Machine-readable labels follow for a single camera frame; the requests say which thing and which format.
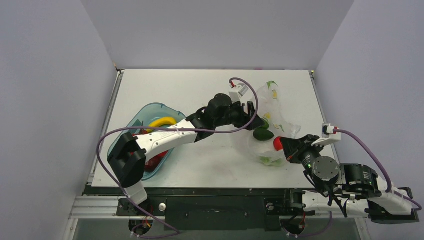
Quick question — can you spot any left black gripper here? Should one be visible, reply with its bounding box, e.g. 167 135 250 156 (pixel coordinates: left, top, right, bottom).
214 99 264 131

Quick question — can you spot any green orange fake mango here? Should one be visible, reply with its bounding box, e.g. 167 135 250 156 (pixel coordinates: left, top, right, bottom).
260 119 270 130

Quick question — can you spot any dark green fake avocado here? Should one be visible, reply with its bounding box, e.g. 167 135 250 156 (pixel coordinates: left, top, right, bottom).
253 128 275 142

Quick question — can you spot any clear plastic bag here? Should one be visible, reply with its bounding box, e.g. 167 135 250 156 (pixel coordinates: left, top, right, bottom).
230 81 301 167

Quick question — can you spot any yellow fake banana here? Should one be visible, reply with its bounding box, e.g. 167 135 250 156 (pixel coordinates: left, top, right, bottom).
148 116 177 128

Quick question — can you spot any dark red fake plum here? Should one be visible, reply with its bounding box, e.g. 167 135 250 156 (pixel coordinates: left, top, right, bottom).
144 157 162 173

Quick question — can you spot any red fake apple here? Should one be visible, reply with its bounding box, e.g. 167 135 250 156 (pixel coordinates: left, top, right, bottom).
150 151 168 164

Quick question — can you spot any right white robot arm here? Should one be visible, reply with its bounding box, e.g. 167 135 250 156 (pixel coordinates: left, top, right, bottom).
273 132 420 225

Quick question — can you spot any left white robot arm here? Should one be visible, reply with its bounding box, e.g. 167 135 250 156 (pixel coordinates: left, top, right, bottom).
107 93 264 215

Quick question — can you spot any red fake chili pepper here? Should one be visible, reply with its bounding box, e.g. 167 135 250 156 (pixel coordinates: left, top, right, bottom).
273 136 284 152

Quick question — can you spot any red fake berry cluster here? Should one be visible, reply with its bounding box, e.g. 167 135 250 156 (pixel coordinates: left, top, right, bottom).
130 129 149 136

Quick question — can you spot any teal plastic tray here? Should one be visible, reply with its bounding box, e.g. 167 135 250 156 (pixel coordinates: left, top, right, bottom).
106 102 187 181

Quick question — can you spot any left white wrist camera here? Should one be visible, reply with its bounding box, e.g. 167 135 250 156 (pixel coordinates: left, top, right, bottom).
229 83 251 104

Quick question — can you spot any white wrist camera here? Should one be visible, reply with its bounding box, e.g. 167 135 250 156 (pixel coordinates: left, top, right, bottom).
229 83 251 104
311 123 342 147

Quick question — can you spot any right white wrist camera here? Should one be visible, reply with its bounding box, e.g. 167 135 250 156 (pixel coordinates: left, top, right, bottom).
311 123 342 147

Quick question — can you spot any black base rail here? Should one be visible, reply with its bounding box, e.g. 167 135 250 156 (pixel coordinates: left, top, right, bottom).
83 186 317 231

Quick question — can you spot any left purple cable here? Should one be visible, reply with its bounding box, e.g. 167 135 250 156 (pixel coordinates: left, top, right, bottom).
96 77 260 239

